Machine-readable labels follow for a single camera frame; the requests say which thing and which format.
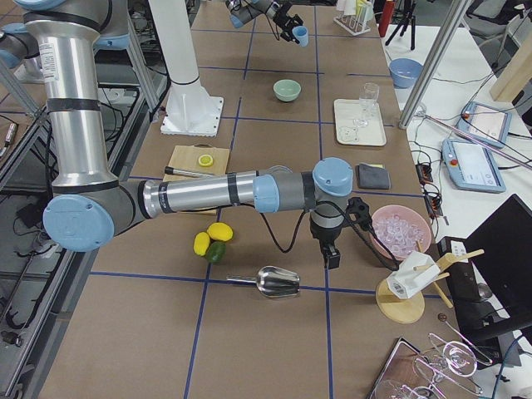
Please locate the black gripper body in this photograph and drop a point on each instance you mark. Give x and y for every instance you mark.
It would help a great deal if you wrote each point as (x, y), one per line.
(324, 235)
(282, 20)

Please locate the light blue cup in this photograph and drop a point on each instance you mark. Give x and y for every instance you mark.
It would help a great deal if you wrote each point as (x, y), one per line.
(302, 33)

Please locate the green bowl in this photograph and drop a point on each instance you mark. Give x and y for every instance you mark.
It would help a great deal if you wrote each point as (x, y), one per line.
(286, 90)

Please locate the metal ice scoop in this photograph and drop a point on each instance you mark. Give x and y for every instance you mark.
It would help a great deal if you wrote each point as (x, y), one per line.
(272, 282)

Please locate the pink bowl with ice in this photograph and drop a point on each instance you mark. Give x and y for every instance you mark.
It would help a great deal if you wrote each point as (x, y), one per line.
(400, 230)

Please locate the blue bowl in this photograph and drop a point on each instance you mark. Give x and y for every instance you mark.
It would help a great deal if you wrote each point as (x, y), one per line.
(404, 72)

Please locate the grey yellow cloth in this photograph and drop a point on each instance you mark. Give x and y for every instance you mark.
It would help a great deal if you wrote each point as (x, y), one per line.
(372, 177)

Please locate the yellow cup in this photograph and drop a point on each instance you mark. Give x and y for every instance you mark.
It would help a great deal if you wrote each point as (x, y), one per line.
(360, 7)

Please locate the wooden mug tree stand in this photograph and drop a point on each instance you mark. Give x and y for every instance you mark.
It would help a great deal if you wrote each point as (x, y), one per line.
(406, 311)

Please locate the cream bear tray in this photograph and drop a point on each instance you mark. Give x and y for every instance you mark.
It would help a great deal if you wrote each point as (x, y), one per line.
(354, 128)

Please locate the red cylinder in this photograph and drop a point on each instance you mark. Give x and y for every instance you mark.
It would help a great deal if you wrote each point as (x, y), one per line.
(386, 17)

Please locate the yellow lemon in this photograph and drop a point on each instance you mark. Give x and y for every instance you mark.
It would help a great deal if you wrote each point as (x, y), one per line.
(220, 231)
(201, 243)

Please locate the green lime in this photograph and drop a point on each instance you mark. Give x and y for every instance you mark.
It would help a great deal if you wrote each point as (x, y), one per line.
(215, 252)

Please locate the black tripod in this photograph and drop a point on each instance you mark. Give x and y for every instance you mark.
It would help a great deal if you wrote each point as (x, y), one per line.
(408, 20)

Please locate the wooden cutting board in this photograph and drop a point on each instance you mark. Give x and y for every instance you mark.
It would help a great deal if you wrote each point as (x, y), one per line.
(186, 157)

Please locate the lemon half slice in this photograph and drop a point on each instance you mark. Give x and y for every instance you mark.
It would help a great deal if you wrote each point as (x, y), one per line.
(205, 160)

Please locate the black tray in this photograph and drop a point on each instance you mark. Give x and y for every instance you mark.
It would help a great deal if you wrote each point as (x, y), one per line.
(397, 378)

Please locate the near teach pendant tablet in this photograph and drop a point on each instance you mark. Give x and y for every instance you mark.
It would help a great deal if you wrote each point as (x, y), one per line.
(471, 167)

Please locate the teach pendant tablet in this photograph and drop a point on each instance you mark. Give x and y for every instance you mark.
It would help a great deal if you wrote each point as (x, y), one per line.
(471, 167)
(485, 123)

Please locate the upturned wine glass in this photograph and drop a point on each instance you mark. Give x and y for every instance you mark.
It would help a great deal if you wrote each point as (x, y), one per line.
(460, 358)

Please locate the black monitor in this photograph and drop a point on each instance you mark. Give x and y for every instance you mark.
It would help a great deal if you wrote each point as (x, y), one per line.
(505, 265)

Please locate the far teach pendant tablet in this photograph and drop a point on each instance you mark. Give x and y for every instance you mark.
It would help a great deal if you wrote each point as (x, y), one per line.
(485, 123)

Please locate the white wire cup rack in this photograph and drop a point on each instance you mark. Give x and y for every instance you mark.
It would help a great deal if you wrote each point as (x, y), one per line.
(349, 21)

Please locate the white camera stand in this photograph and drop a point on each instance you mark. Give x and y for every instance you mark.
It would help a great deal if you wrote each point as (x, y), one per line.
(190, 109)

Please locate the aluminium frame post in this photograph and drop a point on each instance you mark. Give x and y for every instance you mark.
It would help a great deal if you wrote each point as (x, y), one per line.
(438, 49)

